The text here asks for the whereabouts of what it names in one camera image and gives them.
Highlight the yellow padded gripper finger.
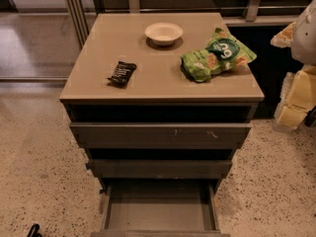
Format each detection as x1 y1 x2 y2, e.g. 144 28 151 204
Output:
271 22 295 48
275 65 316 129

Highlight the black rxbar chocolate bar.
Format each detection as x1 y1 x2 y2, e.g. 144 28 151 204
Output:
108 61 137 87

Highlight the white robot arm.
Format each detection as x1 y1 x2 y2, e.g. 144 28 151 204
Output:
271 0 316 132

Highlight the grey drawer cabinet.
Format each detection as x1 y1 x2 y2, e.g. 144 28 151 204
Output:
59 12 266 196

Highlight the grey open bottom drawer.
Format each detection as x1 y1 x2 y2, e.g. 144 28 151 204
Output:
90 180 230 237

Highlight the grey middle drawer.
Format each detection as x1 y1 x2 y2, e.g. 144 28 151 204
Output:
87 159 232 179

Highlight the grey top drawer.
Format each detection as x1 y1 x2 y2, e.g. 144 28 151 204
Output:
70 122 251 149

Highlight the black object at right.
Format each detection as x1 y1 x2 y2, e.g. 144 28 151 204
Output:
304 107 316 127

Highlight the green snack bag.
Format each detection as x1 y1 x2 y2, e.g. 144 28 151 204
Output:
181 28 257 83

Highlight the white bowl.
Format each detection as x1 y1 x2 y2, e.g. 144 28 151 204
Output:
144 23 184 46

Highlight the black object on floor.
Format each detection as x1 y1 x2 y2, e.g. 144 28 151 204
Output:
27 223 42 237

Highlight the metal shelf frame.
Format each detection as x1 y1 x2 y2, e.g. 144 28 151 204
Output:
0 0 312 82

